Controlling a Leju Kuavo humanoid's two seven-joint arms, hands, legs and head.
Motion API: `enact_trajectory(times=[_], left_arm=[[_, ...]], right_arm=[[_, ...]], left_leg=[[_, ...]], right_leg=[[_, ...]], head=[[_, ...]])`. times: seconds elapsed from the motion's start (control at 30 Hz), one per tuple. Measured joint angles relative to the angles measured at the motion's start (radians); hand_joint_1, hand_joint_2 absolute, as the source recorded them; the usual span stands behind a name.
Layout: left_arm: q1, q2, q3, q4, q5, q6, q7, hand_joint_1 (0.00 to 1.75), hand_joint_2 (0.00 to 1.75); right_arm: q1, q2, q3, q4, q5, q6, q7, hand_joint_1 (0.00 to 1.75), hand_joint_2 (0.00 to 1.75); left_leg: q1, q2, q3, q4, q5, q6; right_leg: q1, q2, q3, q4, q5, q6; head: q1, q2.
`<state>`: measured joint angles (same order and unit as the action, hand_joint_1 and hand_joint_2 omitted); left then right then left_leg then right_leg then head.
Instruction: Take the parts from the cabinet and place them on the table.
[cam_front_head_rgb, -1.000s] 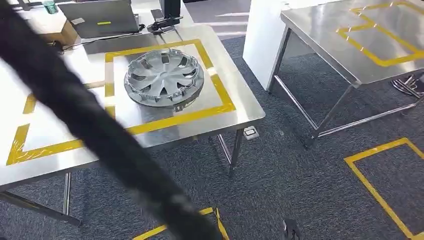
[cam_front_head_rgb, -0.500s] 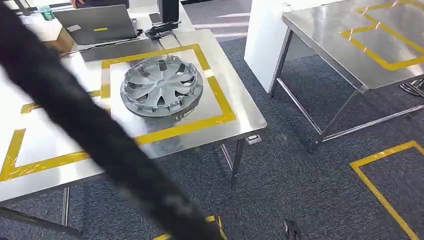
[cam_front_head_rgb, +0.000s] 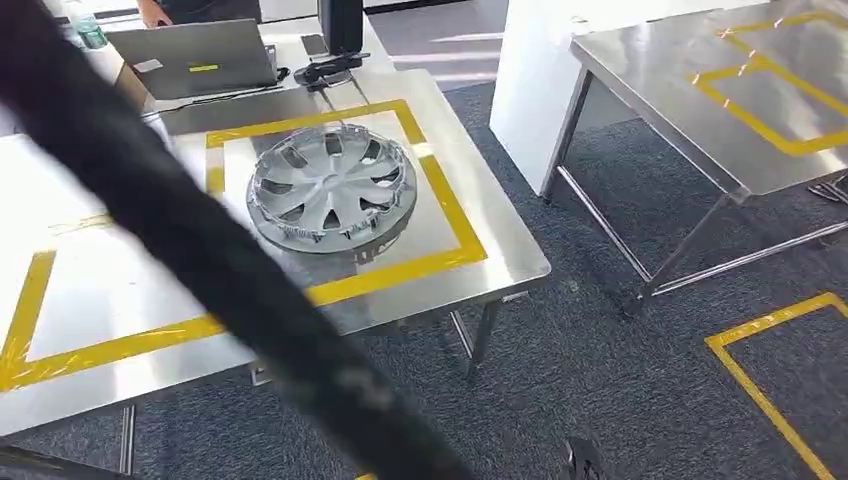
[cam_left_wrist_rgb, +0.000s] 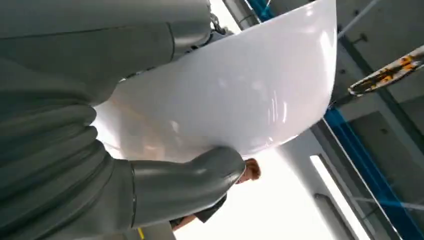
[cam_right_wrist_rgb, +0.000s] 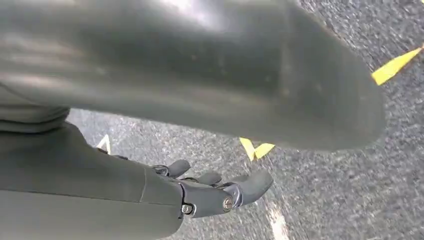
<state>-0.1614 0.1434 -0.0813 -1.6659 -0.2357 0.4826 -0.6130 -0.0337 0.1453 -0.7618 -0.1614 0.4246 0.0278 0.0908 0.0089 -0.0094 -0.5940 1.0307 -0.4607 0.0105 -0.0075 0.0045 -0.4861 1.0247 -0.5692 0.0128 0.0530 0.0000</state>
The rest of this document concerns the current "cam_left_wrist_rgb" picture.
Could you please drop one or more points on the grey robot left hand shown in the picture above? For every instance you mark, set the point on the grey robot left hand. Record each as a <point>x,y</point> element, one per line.
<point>99,49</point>

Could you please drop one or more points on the white glossy curved panel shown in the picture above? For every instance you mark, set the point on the white glossy curved panel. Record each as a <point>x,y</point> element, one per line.
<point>232,82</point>

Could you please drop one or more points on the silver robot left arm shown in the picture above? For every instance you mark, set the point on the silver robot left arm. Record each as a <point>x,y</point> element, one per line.
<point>39,165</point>

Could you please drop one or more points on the grey ceiling pipe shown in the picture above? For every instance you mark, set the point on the grey ceiling pipe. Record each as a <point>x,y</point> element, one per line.
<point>238,13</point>

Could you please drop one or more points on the person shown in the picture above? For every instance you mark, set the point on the person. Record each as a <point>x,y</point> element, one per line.
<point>252,169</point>

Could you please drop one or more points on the long ceiling light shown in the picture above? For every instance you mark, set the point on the long ceiling light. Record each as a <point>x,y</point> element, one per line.
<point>331,185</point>

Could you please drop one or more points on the blue overhead beam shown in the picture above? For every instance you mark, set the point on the blue overhead beam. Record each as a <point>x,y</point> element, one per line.
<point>371,172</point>

